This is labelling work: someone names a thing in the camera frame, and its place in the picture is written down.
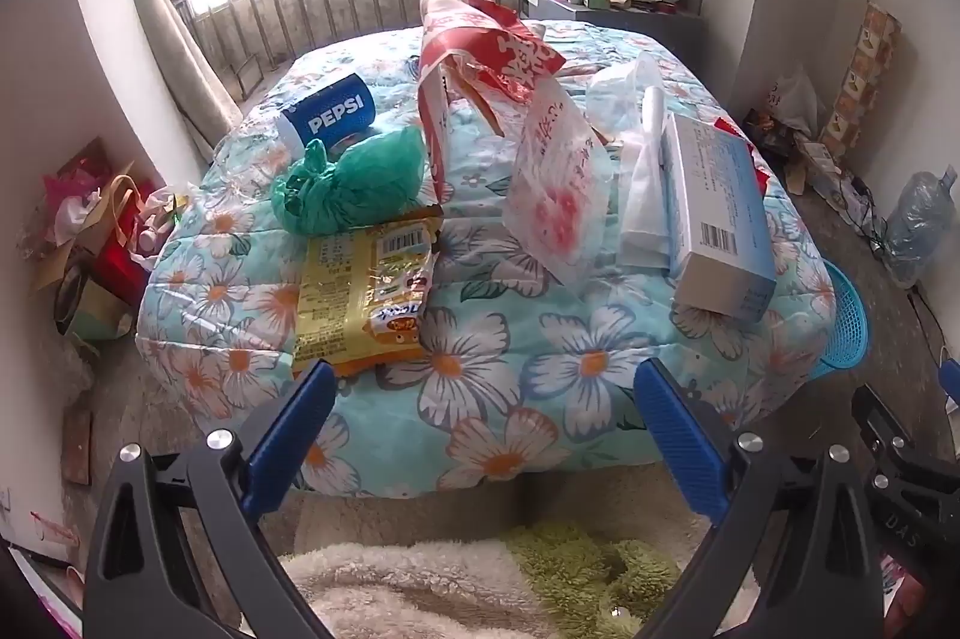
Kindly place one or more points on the floral quilt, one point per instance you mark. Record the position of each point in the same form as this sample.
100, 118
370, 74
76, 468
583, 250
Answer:
525, 369

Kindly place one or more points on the cream fluffy robe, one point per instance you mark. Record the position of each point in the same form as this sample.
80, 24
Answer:
420, 586

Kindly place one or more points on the tall printed cardboard box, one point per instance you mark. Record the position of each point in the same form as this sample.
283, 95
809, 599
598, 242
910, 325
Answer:
862, 76

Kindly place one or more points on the clear bag with red print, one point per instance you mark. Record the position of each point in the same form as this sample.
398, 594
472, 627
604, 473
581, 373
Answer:
559, 196

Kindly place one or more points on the green plastic bag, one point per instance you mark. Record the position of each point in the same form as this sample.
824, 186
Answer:
360, 181

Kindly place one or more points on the red gift bag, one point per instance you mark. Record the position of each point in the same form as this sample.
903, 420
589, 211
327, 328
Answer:
120, 264

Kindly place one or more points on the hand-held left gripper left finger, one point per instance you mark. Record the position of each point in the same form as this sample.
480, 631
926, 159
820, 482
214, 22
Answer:
292, 436

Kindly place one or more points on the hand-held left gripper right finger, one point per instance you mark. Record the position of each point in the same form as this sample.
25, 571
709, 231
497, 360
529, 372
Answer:
675, 429

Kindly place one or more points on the grey cabinet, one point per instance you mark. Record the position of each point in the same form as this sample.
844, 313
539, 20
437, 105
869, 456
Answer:
600, 14

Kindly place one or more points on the blue plastic basket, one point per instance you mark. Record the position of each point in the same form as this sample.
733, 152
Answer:
847, 324

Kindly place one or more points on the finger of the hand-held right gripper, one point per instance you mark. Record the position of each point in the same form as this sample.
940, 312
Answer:
881, 418

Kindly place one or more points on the blue and white cardboard box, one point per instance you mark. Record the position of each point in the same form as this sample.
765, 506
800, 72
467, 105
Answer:
720, 219

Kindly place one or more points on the large clear water bottle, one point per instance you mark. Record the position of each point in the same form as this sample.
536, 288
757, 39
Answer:
919, 226

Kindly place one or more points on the red and white plastic bag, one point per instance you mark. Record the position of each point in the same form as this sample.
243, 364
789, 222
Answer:
480, 39

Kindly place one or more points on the grey plastic bag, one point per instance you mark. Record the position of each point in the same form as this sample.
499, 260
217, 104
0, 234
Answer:
791, 99

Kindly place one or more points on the yellow snack packet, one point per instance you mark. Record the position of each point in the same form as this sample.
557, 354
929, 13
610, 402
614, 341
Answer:
352, 286

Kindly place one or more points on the blue paper cup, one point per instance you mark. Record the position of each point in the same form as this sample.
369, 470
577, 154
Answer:
330, 110

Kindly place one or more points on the pile of mixed packaging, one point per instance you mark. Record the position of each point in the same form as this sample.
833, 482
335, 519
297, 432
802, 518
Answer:
780, 148

